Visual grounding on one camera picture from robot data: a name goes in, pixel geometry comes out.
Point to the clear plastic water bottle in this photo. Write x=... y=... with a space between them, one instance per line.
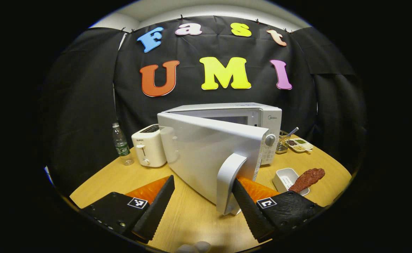
x=122 y=147

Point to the brown meat piece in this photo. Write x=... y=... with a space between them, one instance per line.
x=308 y=177

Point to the white toaster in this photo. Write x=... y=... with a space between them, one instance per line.
x=149 y=147

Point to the white divided spice dish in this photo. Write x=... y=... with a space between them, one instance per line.
x=299 y=144

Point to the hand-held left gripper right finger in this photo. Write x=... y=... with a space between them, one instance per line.
x=250 y=214

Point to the white rectangular plastic tray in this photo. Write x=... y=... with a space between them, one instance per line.
x=284 y=177

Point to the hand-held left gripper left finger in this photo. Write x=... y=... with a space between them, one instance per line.
x=160 y=207

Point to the white microwave oven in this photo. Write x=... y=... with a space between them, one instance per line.
x=199 y=151

